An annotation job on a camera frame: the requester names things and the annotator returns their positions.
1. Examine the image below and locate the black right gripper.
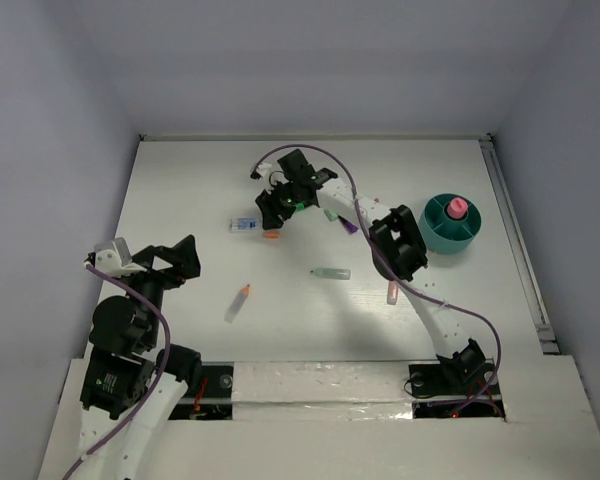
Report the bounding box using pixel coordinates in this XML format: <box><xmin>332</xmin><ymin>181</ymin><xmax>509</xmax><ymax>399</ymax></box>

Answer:
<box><xmin>255</xmin><ymin>177</ymin><xmax>301</xmax><ymax>231</ymax></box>

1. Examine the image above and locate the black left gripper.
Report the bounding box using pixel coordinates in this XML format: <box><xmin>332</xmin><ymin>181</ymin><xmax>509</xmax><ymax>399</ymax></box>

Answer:
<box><xmin>121</xmin><ymin>232</ymin><xmax>200</xmax><ymax>345</ymax></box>

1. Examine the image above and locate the clear blue glue bottle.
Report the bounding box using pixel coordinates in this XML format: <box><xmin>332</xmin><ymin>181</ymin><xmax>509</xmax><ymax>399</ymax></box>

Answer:
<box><xmin>230</xmin><ymin>217</ymin><xmax>262</xmax><ymax>233</ymax></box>

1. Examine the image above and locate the purple cap black highlighter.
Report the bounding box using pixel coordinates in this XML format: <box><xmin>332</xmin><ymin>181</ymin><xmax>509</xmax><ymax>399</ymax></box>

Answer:
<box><xmin>339</xmin><ymin>218</ymin><xmax>358</xmax><ymax>234</ymax></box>

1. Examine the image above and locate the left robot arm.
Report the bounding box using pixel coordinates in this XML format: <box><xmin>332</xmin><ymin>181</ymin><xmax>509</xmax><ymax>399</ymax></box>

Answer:
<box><xmin>64</xmin><ymin>235</ymin><xmax>202</xmax><ymax>479</ymax></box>

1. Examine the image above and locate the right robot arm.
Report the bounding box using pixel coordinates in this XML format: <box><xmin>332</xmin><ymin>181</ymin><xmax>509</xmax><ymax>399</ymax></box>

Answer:
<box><xmin>250</xmin><ymin>144</ymin><xmax>502</xmax><ymax>400</ymax></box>

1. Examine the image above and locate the small orange eraser cap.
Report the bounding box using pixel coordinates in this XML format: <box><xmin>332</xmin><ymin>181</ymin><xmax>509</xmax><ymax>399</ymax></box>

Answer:
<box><xmin>263</xmin><ymin>230</ymin><xmax>280</xmax><ymax>240</ymax></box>

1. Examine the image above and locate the mint green eraser cap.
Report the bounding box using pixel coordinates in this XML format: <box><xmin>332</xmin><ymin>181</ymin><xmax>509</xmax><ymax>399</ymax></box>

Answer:
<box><xmin>324</xmin><ymin>210</ymin><xmax>338</xmax><ymax>222</ymax></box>

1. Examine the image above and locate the green pencil-shaped clear case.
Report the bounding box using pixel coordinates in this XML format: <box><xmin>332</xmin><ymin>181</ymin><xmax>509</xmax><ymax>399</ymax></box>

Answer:
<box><xmin>310</xmin><ymin>267</ymin><xmax>351</xmax><ymax>281</ymax></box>

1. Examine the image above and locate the orange tip clear pencil case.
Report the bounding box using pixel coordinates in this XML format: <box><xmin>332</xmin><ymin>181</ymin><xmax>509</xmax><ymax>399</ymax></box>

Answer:
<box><xmin>224</xmin><ymin>284</ymin><xmax>250</xmax><ymax>323</ymax></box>

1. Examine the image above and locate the pink orange pencil-shaped case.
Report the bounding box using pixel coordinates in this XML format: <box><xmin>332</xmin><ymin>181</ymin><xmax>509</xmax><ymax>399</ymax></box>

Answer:
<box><xmin>386</xmin><ymin>281</ymin><xmax>399</xmax><ymax>305</ymax></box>

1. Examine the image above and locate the teal round organizer container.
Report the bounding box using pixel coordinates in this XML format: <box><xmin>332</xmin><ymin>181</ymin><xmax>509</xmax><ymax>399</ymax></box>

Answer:
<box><xmin>418</xmin><ymin>193</ymin><xmax>482</xmax><ymax>255</ymax></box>

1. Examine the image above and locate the pink cap bottle in organizer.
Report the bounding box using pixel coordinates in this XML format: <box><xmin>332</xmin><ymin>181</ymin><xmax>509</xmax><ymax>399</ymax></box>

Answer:
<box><xmin>446</xmin><ymin>197</ymin><xmax>469</xmax><ymax>220</ymax></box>

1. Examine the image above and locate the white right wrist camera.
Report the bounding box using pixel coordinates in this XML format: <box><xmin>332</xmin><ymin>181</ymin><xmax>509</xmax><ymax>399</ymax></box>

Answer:
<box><xmin>250</xmin><ymin>162</ymin><xmax>271</xmax><ymax>180</ymax></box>

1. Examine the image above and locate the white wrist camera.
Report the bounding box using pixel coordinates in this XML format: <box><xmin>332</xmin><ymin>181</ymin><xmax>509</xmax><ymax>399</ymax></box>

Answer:
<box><xmin>84</xmin><ymin>237</ymin><xmax>132</xmax><ymax>278</ymax></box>
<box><xmin>250</xmin><ymin>162</ymin><xmax>271</xmax><ymax>180</ymax></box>

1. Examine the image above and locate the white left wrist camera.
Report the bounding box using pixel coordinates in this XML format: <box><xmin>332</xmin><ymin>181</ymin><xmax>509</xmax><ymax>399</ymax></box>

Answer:
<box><xmin>84</xmin><ymin>237</ymin><xmax>132</xmax><ymax>278</ymax></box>

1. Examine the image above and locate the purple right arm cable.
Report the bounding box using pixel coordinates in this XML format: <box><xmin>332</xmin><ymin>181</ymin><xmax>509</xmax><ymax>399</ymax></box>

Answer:
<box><xmin>252</xmin><ymin>144</ymin><xmax>502</xmax><ymax>419</ymax></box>

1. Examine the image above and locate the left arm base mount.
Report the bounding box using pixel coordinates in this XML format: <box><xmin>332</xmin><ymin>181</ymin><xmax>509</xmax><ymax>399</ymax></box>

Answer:
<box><xmin>169</xmin><ymin>362</ymin><xmax>234</xmax><ymax>421</ymax></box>

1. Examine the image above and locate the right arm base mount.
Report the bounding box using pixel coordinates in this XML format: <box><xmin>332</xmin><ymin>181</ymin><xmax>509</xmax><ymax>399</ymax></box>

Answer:
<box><xmin>403</xmin><ymin>363</ymin><xmax>506</xmax><ymax>419</ymax></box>

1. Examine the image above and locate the aluminium rail right edge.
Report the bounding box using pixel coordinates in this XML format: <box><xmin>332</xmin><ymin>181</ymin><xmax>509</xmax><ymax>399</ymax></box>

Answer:
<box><xmin>479</xmin><ymin>136</ymin><xmax>561</xmax><ymax>355</ymax></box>

